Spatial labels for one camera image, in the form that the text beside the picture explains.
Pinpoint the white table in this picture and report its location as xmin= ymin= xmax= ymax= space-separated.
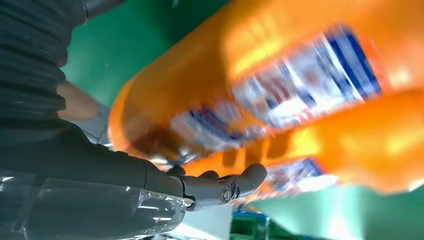
xmin=171 ymin=203 xmax=233 ymax=240

